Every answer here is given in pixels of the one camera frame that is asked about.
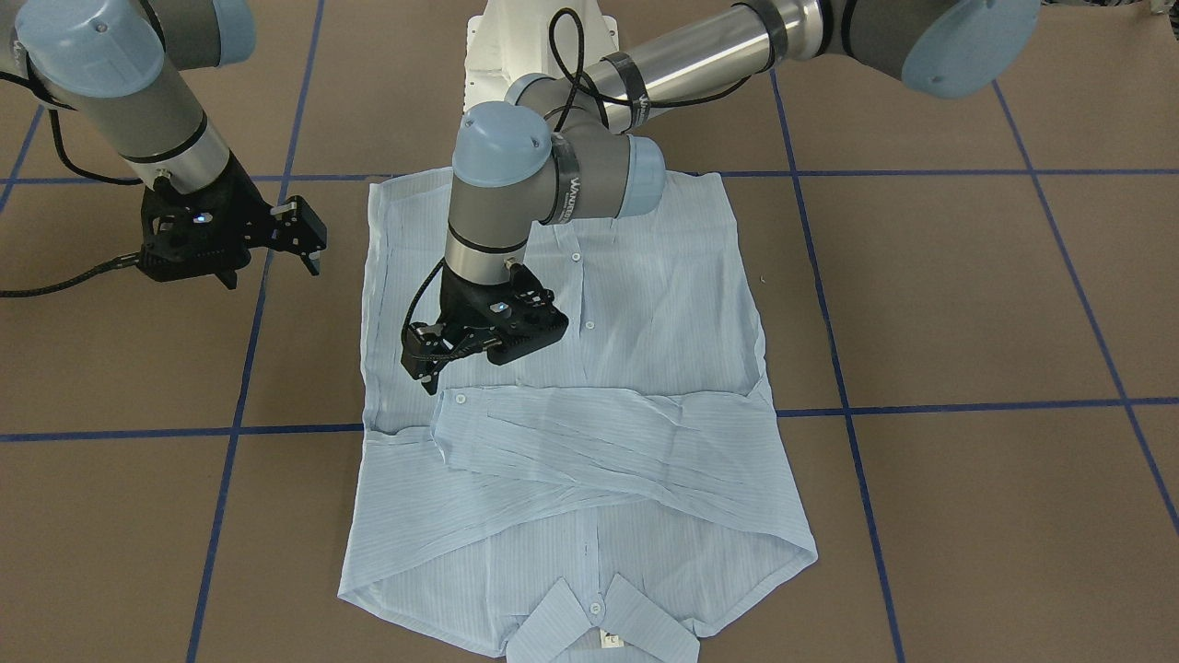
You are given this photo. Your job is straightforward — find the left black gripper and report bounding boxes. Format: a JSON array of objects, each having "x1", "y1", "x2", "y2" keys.
[{"x1": 401, "y1": 263, "x2": 569, "y2": 396}]

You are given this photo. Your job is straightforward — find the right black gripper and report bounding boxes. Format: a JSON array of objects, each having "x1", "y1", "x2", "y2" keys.
[{"x1": 138, "y1": 155, "x2": 276, "y2": 290}]

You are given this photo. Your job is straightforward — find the light blue button-up shirt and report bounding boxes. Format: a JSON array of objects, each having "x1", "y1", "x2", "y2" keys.
[{"x1": 338, "y1": 169, "x2": 818, "y2": 662}]

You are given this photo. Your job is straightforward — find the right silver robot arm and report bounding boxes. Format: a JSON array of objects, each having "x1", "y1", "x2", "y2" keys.
[{"x1": 4, "y1": 1, "x2": 270, "y2": 289}]

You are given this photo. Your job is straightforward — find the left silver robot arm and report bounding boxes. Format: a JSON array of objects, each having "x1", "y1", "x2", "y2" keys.
[{"x1": 401, "y1": 1, "x2": 1041, "y2": 395}]

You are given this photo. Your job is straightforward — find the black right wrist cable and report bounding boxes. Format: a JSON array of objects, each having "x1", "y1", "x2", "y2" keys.
[{"x1": 0, "y1": 74, "x2": 149, "y2": 298}]

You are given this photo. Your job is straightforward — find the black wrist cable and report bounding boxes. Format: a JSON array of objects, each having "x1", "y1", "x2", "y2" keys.
[
  {"x1": 0, "y1": 74, "x2": 149, "y2": 298},
  {"x1": 548, "y1": 7, "x2": 756, "y2": 130}
]

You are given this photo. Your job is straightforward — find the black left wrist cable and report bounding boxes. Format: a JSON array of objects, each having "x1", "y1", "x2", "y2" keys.
[{"x1": 548, "y1": 7, "x2": 756, "y2": 130}]

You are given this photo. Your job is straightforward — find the white pedestal column with base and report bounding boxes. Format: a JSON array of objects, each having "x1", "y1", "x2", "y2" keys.
[{"x1": 462, "y1": 1, "x2": 620, "y2": 112}]

